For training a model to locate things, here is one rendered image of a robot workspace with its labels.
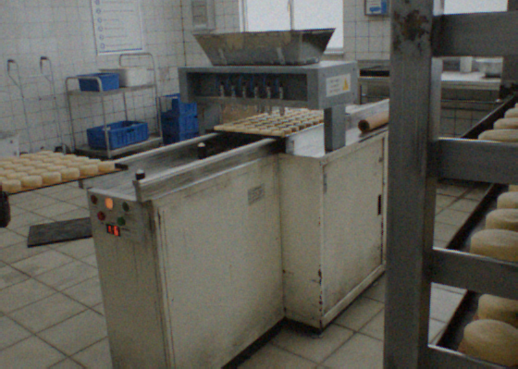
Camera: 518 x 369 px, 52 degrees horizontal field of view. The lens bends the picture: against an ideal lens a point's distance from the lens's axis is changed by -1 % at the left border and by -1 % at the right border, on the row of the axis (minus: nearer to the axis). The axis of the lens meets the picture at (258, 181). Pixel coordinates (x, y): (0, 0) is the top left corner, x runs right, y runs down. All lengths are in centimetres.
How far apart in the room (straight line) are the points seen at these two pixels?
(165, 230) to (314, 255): 74
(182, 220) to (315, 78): 72
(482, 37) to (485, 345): 26
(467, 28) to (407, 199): 13
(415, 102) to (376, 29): 511
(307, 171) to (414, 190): 171
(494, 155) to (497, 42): 8
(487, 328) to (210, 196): 142
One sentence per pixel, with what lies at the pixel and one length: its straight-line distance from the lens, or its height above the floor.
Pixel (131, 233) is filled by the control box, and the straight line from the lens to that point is 173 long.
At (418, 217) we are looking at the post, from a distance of 41.
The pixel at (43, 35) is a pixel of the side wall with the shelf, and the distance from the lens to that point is 609.
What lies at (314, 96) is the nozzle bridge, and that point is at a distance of 202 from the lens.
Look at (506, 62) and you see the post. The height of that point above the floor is 127.
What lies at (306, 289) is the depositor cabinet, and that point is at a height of 25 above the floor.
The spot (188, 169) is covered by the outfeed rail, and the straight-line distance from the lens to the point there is 177.
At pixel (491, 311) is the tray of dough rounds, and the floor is 106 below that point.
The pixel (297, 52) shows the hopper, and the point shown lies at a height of 123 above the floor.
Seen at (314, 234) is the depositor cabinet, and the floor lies 52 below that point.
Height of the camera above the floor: 133
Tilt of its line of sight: 16 degrees down
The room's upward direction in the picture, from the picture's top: 3 degrees counter-clockwise
